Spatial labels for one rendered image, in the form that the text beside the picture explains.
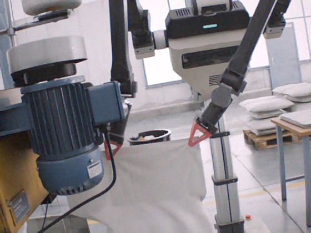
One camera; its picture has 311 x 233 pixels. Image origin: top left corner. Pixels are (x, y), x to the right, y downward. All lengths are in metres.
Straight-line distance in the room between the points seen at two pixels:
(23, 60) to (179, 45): 0.84
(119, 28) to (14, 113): 0.41
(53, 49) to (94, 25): 8.63
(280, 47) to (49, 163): 9.25
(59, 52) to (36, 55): 0.04
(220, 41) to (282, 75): 8.37
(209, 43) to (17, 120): 0.91
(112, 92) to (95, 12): 8.64
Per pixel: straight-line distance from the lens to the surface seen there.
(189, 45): 1.37
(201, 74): 1.46
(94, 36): 9.23
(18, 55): 0.67
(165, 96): 9.05
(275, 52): 9.63
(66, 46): 0.65
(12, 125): 0.71
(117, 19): 0.94
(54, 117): 0.67
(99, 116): 0.70
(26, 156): 0.84
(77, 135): 0.67
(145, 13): 1.22
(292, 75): 9.84
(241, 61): 1.00
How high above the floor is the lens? 1.31
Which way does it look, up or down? 8 degrees down
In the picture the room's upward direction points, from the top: 10 degrees counter-clockwise
